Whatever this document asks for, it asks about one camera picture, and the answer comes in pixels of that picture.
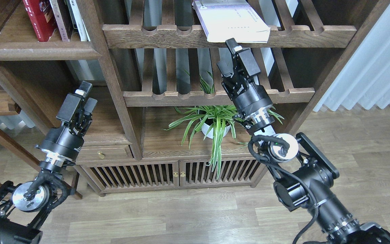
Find white curtain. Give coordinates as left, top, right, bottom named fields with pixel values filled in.
left=313, top=4, right=390, bottom=112

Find upright white books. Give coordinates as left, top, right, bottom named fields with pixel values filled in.
left=67, top=0, right=91, bottom=41

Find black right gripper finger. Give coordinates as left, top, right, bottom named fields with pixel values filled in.
left=217, top=61, right=235, bottom=82
left=225, top=38, right=261, bottom=79

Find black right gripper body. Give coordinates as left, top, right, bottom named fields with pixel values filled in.
left=222, top=76, right=275, bottom=127

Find maroon book white characters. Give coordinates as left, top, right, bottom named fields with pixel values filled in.
left=50, top=0, right=73, bottom=42

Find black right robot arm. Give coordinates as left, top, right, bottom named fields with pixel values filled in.
left=218, top=38, right=390, bottom=244

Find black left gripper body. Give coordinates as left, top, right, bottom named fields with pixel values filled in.
left=36, top=124, right=90, bottom=170

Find white paperback book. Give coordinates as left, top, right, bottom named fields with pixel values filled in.
left=192, top=0, right=270, bottom=43

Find red book with photo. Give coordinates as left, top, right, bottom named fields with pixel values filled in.
left=23, top=0, right=57, bottom=42

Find brass drawer knob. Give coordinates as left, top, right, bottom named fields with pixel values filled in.
left=97, top=151, right=105, bottom=159

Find dark wooden bookshelf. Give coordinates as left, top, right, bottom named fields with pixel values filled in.
left=0, top=0, right=390, bottom=196

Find white plant pot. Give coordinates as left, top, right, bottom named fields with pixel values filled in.
left=201, top=119, right=231, bottom=139

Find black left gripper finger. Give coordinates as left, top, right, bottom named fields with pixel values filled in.
left=56, top=81, right=93, bottom=124
left=82, top=98, right=97, bottom=127

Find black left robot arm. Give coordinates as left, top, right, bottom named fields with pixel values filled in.
left=0, top=81, right=97, bottom=244

